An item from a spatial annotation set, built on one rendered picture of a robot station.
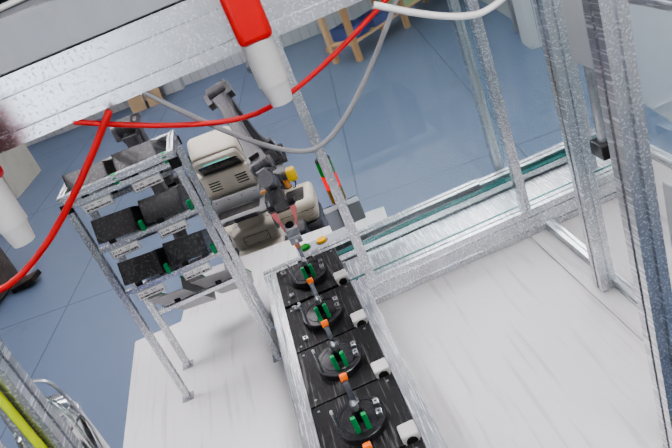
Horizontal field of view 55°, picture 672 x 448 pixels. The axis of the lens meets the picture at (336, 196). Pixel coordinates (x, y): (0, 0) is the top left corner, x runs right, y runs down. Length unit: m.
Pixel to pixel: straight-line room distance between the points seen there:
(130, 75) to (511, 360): 1.34
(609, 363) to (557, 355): 0.13
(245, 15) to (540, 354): 1.36
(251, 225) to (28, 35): 2.18
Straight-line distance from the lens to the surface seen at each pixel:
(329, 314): 2.06
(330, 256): 2.38
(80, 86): 0.95
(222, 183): 2.88
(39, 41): 0.94
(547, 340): 1.94
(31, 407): 1.15
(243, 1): 0.81
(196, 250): 2.04
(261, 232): 2.99
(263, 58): 0.83
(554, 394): 1.80
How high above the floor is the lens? 2.19
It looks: 26 degrees down
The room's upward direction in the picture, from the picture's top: 22 degrees counter-clockwise
